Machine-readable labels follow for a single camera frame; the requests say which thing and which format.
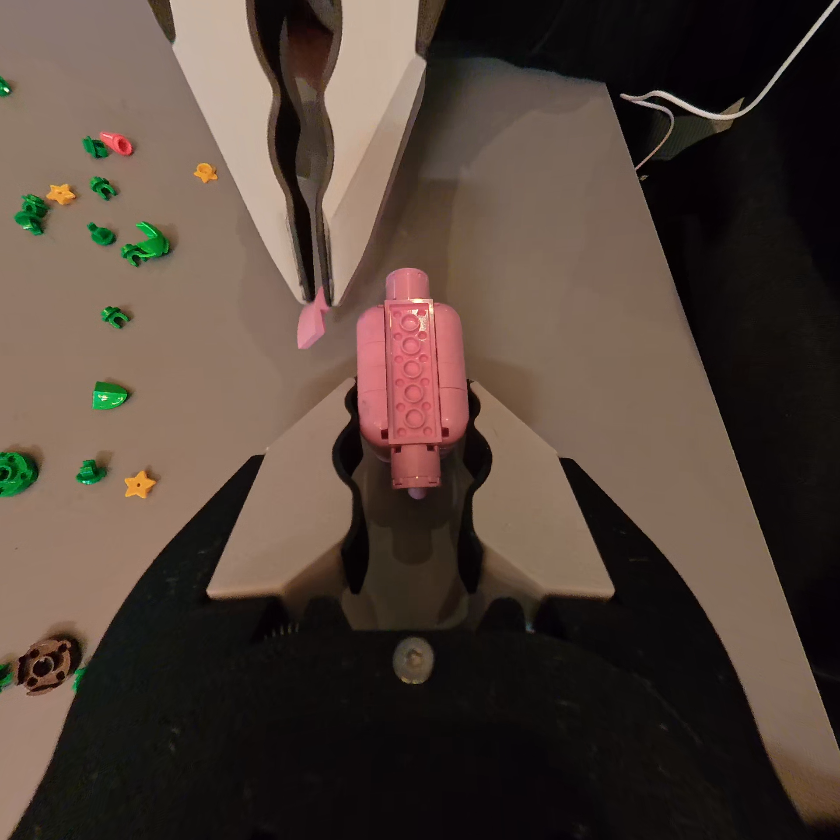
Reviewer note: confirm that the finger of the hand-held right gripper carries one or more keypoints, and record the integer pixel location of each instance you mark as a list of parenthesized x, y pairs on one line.
[(374, 131), (223, 79)]

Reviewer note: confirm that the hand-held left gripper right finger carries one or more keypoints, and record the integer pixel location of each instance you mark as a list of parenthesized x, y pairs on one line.
[(551, 525)]

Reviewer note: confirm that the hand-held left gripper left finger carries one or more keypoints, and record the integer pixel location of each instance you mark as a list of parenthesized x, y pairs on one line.
[(262, 525)]

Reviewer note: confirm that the pink square plate brick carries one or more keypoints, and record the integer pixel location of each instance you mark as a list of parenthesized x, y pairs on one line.
[(310, 331)]

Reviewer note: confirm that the pink toy brick assembly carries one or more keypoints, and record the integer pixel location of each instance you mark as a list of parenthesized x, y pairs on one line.
[(413, 367)]

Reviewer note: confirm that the yellow star brick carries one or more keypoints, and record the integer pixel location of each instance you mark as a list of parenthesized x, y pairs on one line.
[(205, 172), (140, 484), (61, 193)]

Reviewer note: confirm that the pink cone brick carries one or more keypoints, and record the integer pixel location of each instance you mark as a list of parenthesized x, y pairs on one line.
[(118, 143)]

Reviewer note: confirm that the green leaf brick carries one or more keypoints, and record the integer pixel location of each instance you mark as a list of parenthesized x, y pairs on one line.
[(152, 244)]

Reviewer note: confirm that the scattered small green clip bricks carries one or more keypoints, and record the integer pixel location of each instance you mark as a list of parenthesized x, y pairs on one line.
[(103, 234)]

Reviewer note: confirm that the green wedge brick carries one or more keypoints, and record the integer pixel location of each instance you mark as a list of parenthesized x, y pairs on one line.
[(108, 397)]

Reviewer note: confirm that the green round plate brick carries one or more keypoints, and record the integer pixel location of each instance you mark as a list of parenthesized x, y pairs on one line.
[(14, 474)]

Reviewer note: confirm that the brown round plate brick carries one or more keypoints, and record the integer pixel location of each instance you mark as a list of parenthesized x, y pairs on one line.
[(59, 676)]

